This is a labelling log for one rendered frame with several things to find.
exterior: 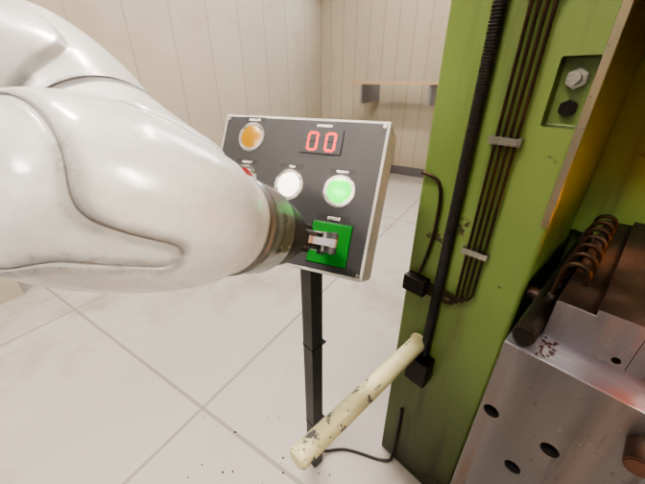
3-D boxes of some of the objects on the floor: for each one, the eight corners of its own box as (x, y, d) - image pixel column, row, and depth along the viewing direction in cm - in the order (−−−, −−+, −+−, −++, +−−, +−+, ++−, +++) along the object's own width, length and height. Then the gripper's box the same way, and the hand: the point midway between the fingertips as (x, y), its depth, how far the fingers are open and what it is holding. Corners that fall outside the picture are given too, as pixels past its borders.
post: (314, 469, 113) (308, 181, 62) (307, 460, 115) (296, 178, 65) (322, 460, 115) (322, 178, 64) (315, 451, 118) (310, 174, 67)
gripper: (201, 254, 34) (292, 256, 56) (310, 278, 29) (361, 272, 52) (214, 186, 34) (298, 216, 56) (324, 202, 29) (369, 228, 52)
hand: (322, 242), depth 51 cm, fingers closed
